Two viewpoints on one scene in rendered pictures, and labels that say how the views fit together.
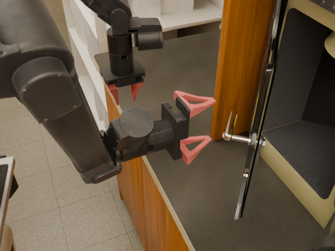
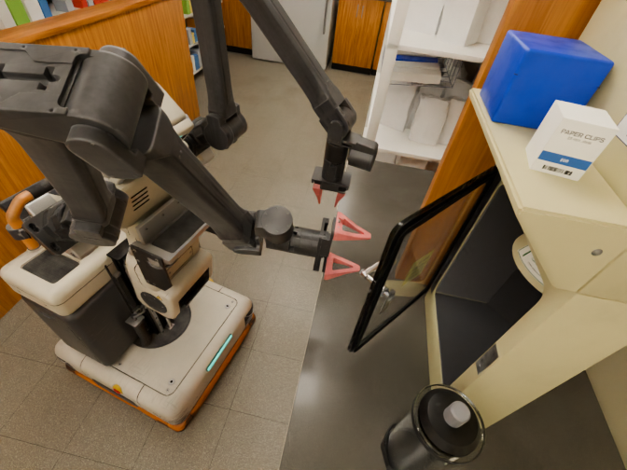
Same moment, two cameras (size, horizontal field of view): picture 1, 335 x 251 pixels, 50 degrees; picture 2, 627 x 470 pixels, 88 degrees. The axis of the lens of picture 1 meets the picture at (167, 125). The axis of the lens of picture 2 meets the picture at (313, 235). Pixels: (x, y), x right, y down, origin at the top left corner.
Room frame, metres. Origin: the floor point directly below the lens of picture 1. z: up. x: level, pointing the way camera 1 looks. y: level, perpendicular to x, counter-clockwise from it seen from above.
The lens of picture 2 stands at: (0.10, -0.21, 1.69)
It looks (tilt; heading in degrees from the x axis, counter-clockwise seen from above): 45 degrees down; 29
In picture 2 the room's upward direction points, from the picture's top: 7 degrees clockwise
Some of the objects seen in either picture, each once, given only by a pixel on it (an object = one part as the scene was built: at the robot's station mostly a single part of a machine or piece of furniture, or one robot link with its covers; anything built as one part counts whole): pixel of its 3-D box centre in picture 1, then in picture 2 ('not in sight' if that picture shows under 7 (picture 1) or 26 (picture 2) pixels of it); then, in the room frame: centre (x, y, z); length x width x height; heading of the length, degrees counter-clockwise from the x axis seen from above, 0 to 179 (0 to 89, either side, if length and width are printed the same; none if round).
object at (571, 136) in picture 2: not in sight; (566, 140); (0.53, -0.28, 1.54); 0.05 x 0.05 x 0.06; 13
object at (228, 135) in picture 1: (239, 127); (383, 272); (0.54, -0.14, 1.20); 0.10 x 0.05 x 0.03; 163
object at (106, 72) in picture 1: (121, 63); (333, 170); (0.76, 0.11, 1.21); 0.10 x 0.07 x 0.07; 113
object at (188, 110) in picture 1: (193, 111); (345, 237); (0.54, -0.05, 1.24); 0.09 x 0.07 x 0.07; 116
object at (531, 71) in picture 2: not in sight; (536, 81); (0.66, -0.22, 1.56); 0.10 x 0.10 x 0.09; 23
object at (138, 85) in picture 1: (127, 86); (332, 192); (0.76, 0.10, 1.14); 0.07 x 0.07 x 0.09; 23
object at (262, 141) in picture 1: (257, 149); (384, 301); (0.49, -0.17, 1.18); 0.02 x 0.02 x 0.06; 73
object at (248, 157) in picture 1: (256, 111); (415, 268); (0.60, -0.19, 1.19); 0.30 x 0.01 x 0.40; 163
